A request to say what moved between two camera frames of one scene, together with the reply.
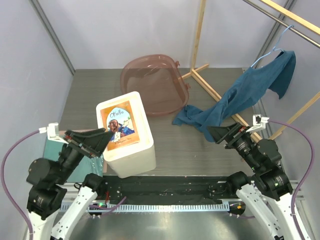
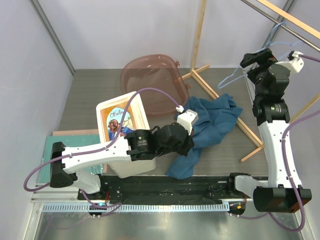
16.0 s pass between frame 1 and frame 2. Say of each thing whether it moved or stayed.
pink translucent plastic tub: stayed
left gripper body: moved
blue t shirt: moved
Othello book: stayed
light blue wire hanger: moved
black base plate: stayed
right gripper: moved
